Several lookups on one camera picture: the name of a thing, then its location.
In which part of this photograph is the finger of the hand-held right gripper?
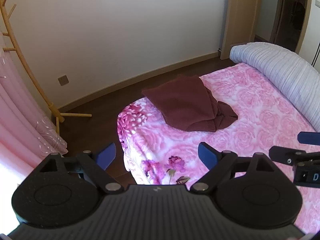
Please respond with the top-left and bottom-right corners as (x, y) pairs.
(269, 145), (307, 165)
(297, 131), (320, 145)

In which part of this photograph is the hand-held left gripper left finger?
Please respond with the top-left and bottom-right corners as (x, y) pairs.
(37, 142), (124, 194)

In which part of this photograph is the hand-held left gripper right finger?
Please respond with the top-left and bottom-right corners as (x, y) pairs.
(190, 142), (276, 193)

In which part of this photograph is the maroon towel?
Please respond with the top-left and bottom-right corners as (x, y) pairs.
(141, 74), (238, 132)

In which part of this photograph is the wooden coat rack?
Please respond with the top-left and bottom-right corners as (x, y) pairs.
(0, 0), (92, 130)

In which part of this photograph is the pink floral blanket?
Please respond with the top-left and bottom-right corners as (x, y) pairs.
(117, 62), (320, 233)

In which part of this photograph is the lilac striped quilt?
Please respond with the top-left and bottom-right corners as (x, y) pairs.
(229, 42), (320, 131)

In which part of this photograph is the pink curtain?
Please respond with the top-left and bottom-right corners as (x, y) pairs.
(0, 31), (68, 170)

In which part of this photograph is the dark wooden door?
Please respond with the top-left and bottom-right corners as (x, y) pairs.
(270, 0), (308, 53)

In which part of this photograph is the light wooden door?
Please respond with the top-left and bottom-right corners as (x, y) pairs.
(220, 0), (263, 60)

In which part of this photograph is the black cable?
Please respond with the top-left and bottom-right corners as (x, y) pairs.
(311, 42), (320, 67)

